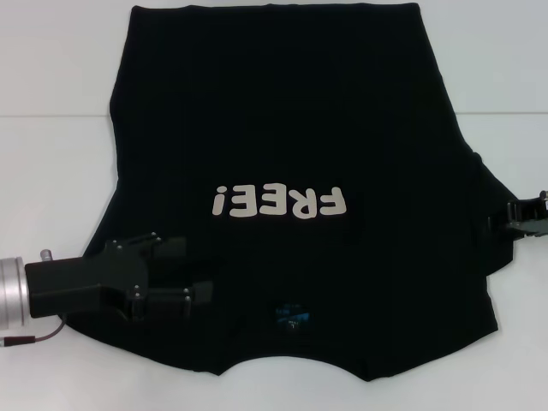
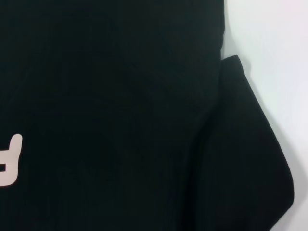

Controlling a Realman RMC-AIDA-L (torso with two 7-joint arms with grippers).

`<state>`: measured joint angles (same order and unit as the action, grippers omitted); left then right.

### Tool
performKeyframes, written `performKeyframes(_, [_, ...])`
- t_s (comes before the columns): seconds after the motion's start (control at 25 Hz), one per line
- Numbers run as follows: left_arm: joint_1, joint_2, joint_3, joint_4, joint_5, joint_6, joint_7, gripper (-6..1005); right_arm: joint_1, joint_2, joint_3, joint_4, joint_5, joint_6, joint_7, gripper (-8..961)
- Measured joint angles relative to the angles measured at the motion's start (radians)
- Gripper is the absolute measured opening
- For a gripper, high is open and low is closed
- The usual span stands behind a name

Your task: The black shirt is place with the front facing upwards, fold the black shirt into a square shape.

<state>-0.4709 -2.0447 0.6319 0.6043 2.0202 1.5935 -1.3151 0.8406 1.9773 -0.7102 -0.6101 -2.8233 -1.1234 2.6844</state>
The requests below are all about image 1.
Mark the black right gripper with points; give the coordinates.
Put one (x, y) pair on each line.
(537, 214)

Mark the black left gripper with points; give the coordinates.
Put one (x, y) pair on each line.
(85, 278)

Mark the black shirt with FREE print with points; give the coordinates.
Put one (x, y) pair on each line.
(274, 128)

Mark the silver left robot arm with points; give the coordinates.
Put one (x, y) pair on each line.
(13, 293)

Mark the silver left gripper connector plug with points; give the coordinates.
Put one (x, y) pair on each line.
(45, 255)

